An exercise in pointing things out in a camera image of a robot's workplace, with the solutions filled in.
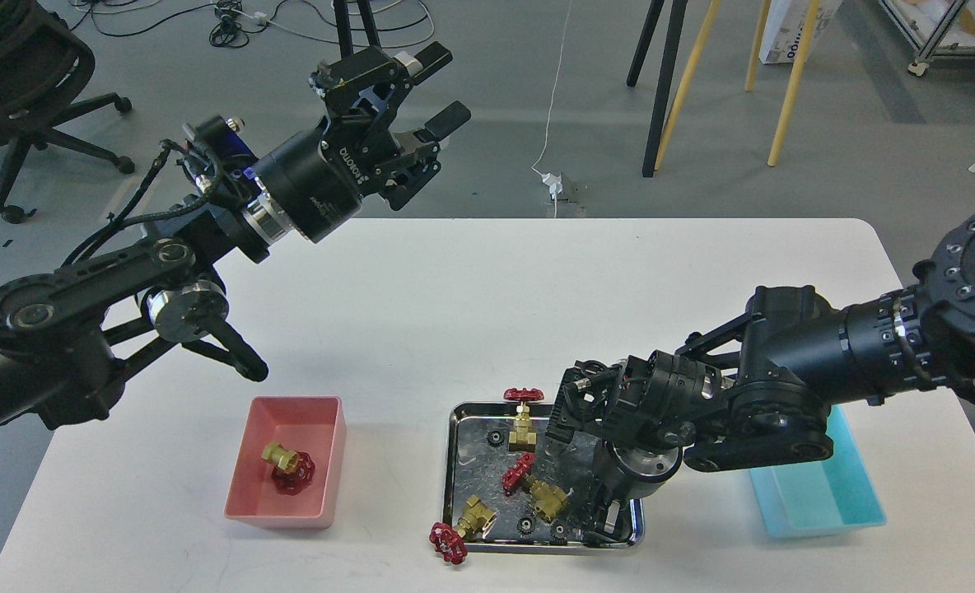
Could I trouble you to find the black gear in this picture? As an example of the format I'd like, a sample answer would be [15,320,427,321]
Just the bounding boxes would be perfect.
[550,522,569,547]
[485,429,507,448]
[516,516,536,537]

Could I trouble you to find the cardboard box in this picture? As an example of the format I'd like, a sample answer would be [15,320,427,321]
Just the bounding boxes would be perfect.
[758,0,844,64]

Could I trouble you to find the white cable with plug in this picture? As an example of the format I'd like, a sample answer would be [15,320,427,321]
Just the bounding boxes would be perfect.
[532,0,576,219]

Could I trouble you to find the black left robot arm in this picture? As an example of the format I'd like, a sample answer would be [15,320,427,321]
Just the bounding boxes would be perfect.
[0,42,471,429]

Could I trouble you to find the black stool legs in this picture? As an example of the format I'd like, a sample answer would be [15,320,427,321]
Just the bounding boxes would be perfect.
[626,1,688,179]

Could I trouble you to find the black office chair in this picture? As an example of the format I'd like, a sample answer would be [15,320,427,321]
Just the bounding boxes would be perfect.
[0,1,134,224]

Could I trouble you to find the pink plastic box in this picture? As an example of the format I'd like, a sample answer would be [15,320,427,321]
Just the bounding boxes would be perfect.
[224,397,346,530]

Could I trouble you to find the aluminium frame cart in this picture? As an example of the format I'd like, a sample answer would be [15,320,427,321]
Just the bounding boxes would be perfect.
[879,1,975,77]

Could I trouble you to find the black gear bottom right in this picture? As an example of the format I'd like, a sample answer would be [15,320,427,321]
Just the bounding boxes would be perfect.
[550,522,569,547]

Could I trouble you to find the black floor cables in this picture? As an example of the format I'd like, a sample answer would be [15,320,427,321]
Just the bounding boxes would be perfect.
[68,0,436,50]

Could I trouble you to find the metal tray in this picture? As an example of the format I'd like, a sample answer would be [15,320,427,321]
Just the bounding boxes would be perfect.
[442,401,643,554]

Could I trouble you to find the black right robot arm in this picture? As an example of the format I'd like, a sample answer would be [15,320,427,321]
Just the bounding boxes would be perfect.
[545,213,975,544]

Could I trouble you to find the black tripod leg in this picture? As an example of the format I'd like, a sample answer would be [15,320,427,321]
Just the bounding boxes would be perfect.
[332,0,382,58]

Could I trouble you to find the brass valve top of tray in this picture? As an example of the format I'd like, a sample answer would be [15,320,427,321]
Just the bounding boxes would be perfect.
[503,387,544,453]

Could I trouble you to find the brass valve tray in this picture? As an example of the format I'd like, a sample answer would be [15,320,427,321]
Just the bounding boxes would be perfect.
[500,453,569,523]
[428,495,497,564]

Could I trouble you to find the brass valve red handwheel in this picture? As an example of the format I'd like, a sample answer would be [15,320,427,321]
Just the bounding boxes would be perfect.
[261,441,315,496]

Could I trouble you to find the brass valve tray bottom left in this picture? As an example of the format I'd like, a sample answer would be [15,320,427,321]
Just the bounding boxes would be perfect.
[428,495,497,564]

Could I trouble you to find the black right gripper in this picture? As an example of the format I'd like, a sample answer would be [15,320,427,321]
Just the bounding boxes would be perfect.
[574,437,683,547]

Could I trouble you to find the yellow wooden stool legs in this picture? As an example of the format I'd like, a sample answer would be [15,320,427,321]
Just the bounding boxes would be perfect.
[648,1,820,175]

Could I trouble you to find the black gear top left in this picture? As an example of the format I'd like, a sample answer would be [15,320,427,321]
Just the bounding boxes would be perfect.
[485,429,507,448]

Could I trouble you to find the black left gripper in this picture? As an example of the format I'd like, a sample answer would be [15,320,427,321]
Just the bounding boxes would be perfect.
[248,44,471,245]

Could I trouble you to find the brass valve tray centre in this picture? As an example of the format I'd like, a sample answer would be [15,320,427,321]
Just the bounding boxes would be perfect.
[500,453,569,523]

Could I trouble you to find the blue plastic box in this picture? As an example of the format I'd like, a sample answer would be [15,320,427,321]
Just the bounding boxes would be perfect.
[749,406,888,538]

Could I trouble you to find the black gear bottom centre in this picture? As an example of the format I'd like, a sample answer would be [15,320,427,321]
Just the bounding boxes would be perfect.
[516,516,536,537]

